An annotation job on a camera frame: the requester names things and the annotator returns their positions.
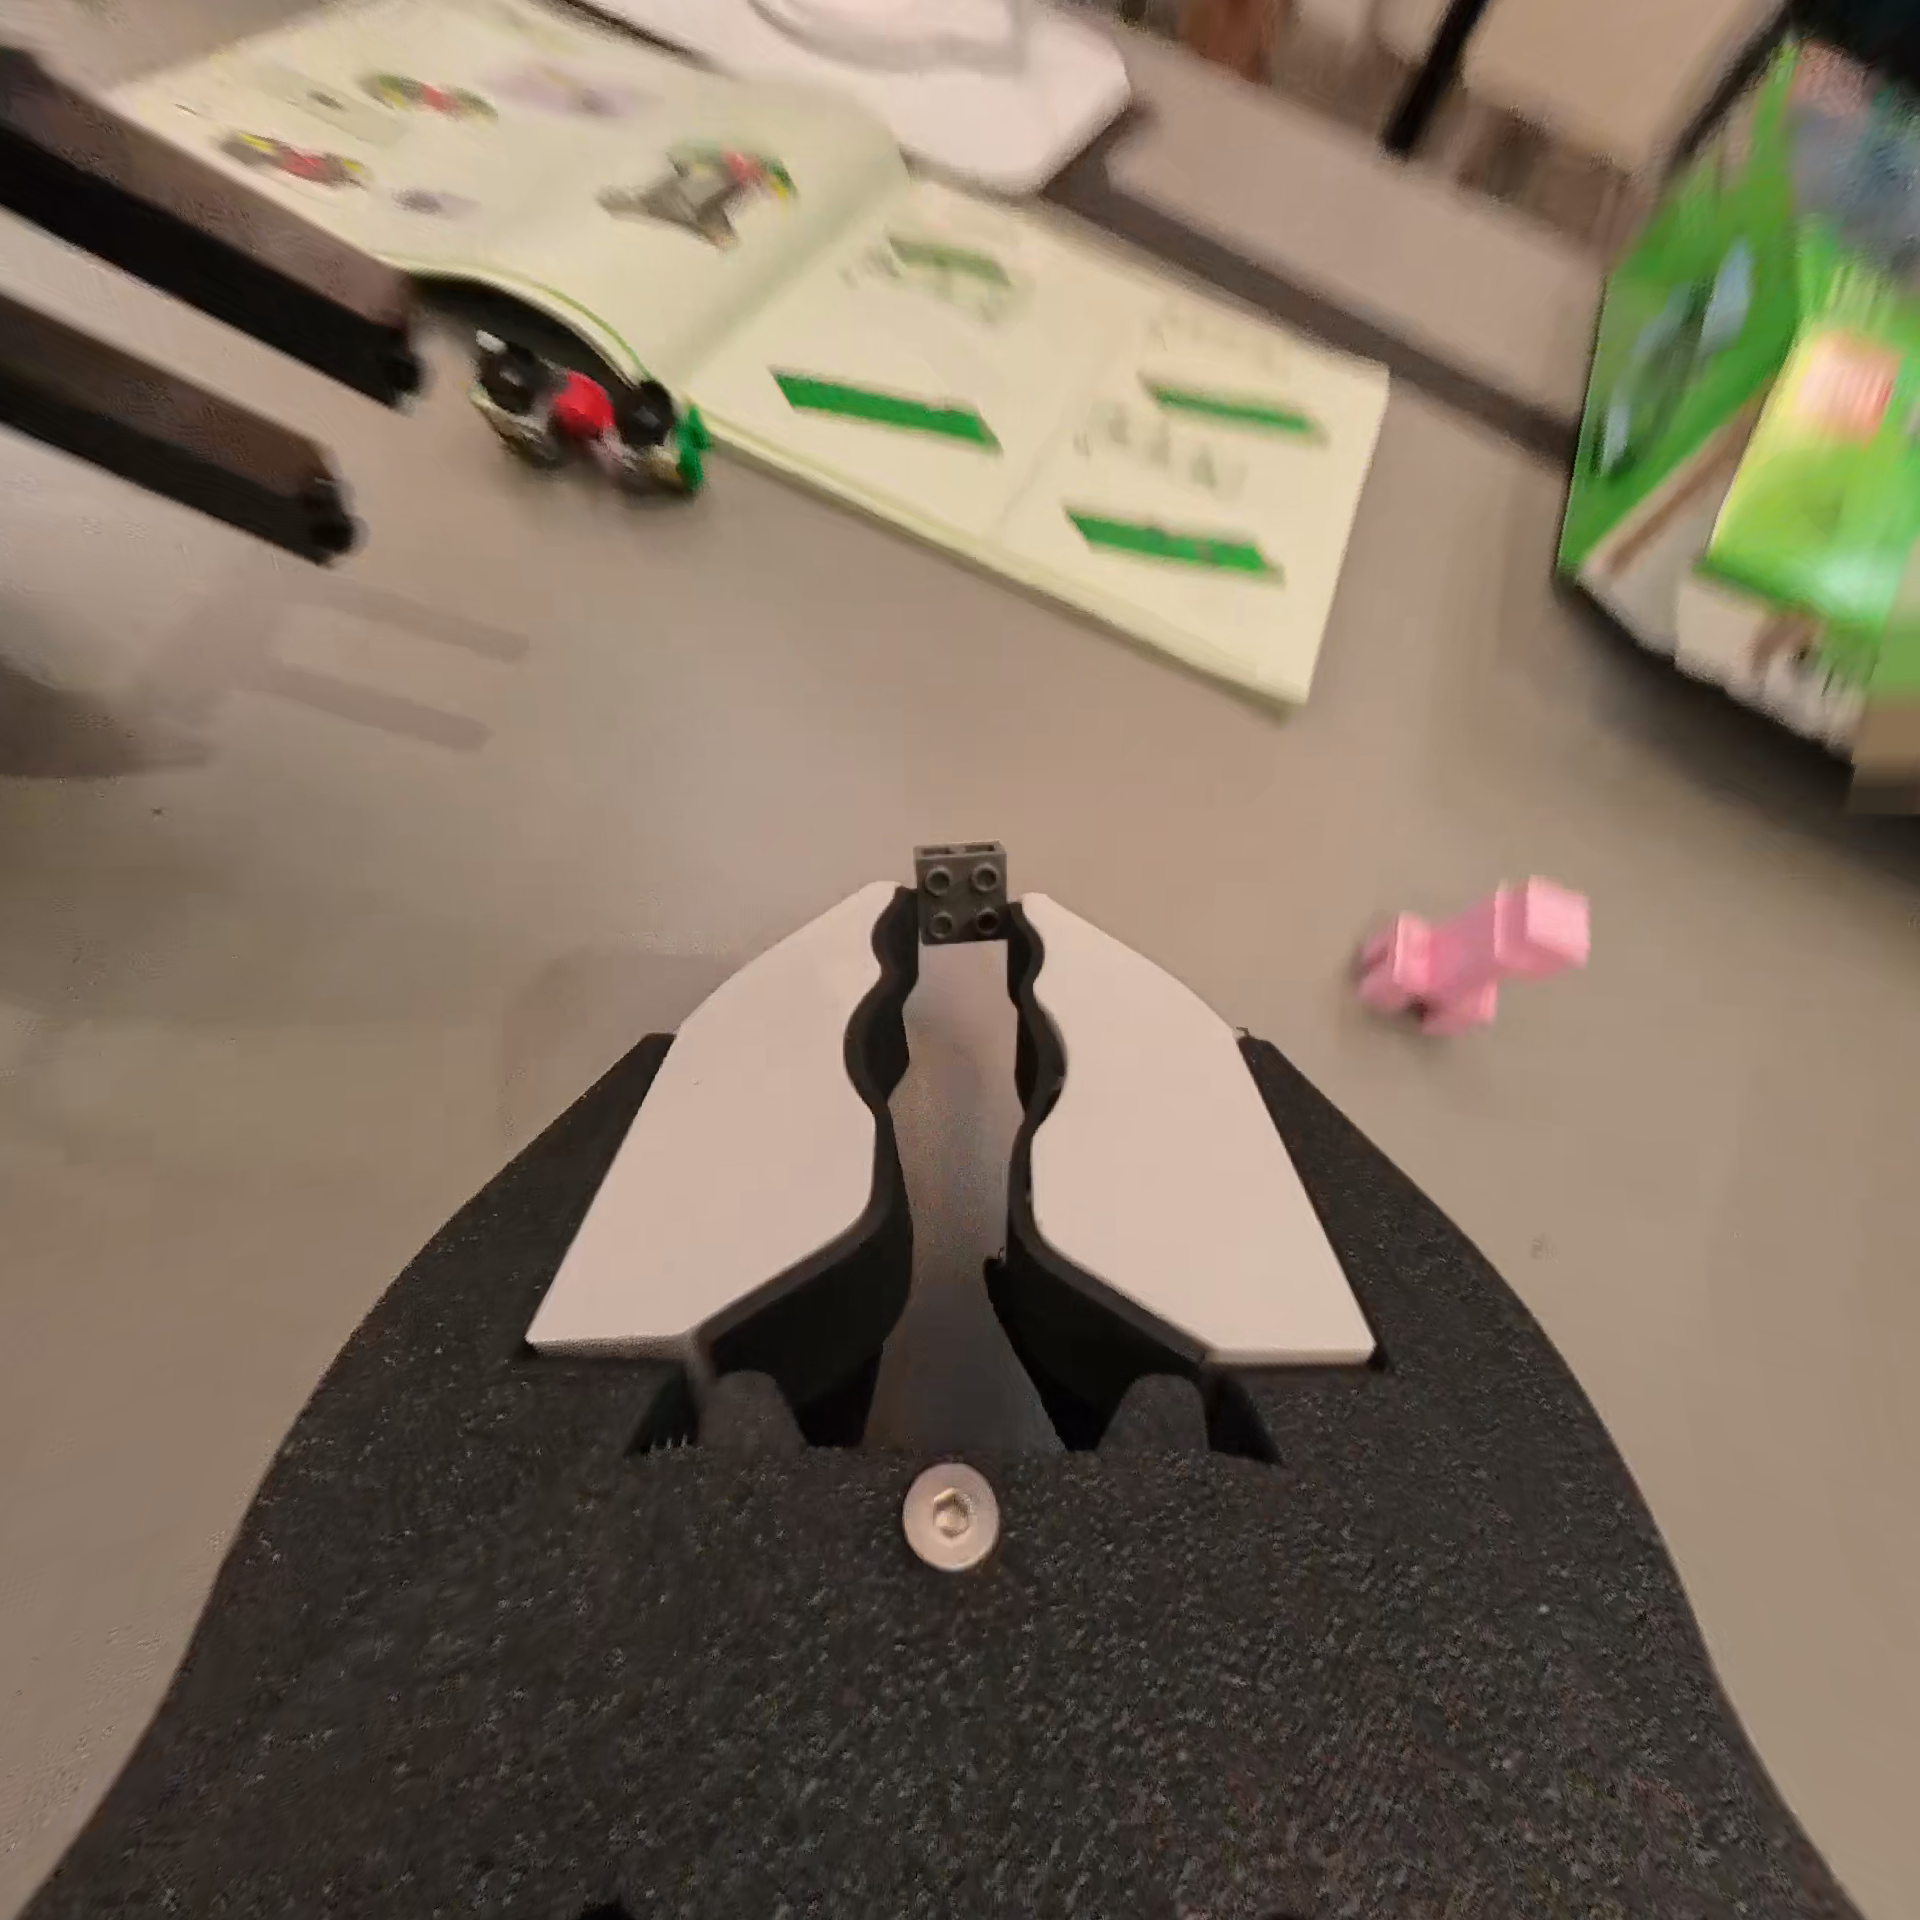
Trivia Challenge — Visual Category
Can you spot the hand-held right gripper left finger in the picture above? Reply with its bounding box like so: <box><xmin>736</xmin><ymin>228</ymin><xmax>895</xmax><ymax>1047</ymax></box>
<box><xmin>527</xmin><ymin>883</ymin><xmax>915</xmax><ymax>1446</ymax></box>

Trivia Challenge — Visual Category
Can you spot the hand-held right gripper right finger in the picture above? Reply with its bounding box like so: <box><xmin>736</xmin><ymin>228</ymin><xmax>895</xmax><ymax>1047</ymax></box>
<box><xmin>982</xmin><ymin>895</ymin><xmax>1382</xmax><ymax>1451</ymax></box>

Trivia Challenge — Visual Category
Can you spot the dark grey square brick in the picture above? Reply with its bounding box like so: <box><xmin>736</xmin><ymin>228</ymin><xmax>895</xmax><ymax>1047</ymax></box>
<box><xmin>911</xmin><ymin>839</ymin><xmax>1009</xmax><ymax>948</ymax></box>

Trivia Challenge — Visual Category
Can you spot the small red green brick assembly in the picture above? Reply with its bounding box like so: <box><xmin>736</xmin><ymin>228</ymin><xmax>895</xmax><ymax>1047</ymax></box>
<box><xmin>474</xmin><ymin>331</ymin><xmax>714</xmax><ymax>498</ymax></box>

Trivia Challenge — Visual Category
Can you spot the black and tan brick assembly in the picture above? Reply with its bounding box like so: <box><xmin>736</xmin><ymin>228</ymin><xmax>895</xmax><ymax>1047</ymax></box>
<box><xmin>0</xmin><ymin>46</ymin><xmax>427</xmax><ymax>570</ymax></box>

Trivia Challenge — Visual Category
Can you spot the grey desk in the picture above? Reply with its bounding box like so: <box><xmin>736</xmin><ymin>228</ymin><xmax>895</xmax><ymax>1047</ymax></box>
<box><xmin>0</xmin><ymin>0</ymin><xmax>1920</xmax><ymax>1920</ymax></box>

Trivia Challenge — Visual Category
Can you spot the pink brick pig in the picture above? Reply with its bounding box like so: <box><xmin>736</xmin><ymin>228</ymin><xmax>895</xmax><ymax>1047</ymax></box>
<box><xmin>1349</xmin><ymin>879</ymin><xmax>1594</xmax><ymax>1042</ymax></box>

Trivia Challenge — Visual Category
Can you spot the green instruction booklet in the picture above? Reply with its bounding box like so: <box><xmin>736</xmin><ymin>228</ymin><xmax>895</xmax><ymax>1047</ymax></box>
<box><xmin>112</xmin><ymin>0</ymin><xmax>1396</xmax><ymax>716</ymax></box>

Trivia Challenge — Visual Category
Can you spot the green cardboard box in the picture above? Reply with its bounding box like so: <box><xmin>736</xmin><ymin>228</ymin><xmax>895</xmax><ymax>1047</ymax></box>
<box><xmin>1550</xmin><ymin>29</ymin><xmax>1920</xmax><ymax>813</ymax></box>

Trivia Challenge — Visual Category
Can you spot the white tablet stand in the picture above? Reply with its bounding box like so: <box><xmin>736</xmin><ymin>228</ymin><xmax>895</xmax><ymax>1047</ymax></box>
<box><xmin>602</xmin><ymin>0</ymin><xmax>1135</xmax><ymax>196</ymax></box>

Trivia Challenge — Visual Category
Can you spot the black pole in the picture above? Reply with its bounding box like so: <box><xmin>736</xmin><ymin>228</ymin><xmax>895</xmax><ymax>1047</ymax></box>
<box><xmin>1382</xmin><ymin>0</ymin><xmax>1503</xmax><ymax>153</ymax></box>

